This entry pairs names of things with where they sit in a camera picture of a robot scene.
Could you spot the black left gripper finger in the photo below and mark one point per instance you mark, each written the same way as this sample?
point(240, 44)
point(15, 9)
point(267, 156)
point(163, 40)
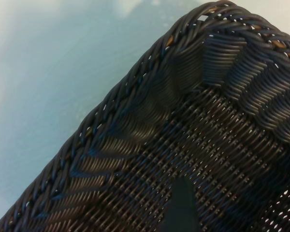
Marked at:
point(182, 207)

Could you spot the dark brown woven basket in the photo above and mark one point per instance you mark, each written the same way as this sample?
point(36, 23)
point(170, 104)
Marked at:
point(207, 125)

